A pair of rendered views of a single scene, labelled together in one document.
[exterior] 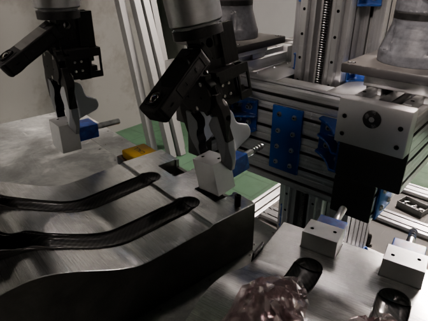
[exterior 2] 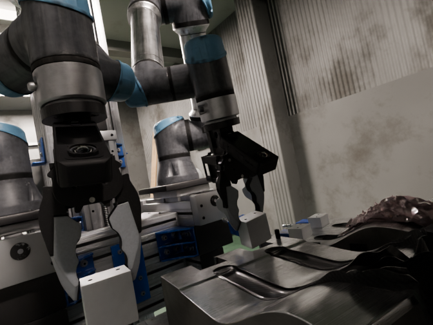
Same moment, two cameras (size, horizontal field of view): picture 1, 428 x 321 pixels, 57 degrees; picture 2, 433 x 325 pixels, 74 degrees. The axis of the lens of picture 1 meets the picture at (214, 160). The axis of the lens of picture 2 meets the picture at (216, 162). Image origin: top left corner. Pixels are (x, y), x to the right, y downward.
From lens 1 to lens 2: 0.77 m
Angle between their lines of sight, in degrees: 81
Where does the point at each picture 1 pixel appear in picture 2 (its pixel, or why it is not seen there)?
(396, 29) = (174, 163)
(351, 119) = (205, 206)
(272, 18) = not seen: outside the picture
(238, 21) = (35, 191)
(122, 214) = (292, 271)
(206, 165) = (260, 217)
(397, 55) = (184, 175)
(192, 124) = (233, 196)
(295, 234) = not seen: hidden behind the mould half
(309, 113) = (144, 236)
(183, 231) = (314, 247)
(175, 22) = (232, 111)
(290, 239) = not seen: hidden behind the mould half
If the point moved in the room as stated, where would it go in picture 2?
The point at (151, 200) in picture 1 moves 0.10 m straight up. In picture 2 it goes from (267, 263) to (256, 202)
